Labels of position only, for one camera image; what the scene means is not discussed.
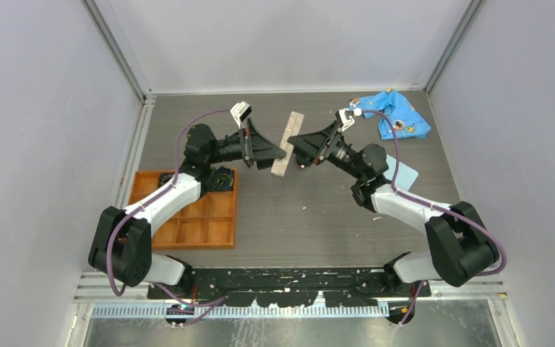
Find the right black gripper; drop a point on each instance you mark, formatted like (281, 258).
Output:
(310, 146)

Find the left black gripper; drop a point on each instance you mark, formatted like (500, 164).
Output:
(258, 149)

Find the beige glasses case green lining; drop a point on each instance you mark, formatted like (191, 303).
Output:
(293, 127)

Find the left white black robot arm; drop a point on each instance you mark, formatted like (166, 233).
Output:
(121, 247)

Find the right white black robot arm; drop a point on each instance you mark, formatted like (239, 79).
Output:
(457, 251)

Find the green yellow patterned rolled item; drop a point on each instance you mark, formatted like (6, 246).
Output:
(224, 181)

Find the orange compartment tray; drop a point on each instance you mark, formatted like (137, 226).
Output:
(185, 218)

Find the light blue lens cloth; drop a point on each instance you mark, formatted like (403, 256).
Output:
(406, 176)

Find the dark camouflage rolled item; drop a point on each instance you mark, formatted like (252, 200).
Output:
(164, 178)

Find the blue patterned cloth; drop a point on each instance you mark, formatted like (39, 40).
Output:
(406, 121)

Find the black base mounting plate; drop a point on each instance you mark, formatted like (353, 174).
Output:
(294, 286)

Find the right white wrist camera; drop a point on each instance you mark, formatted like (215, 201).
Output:
(346, 118)

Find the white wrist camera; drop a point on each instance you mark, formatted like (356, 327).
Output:
(240, 112)
(346, 118)

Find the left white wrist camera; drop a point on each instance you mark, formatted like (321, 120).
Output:
(240, 112)

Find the perforated metal cable rail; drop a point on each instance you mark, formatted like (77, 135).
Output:
(177, 311)

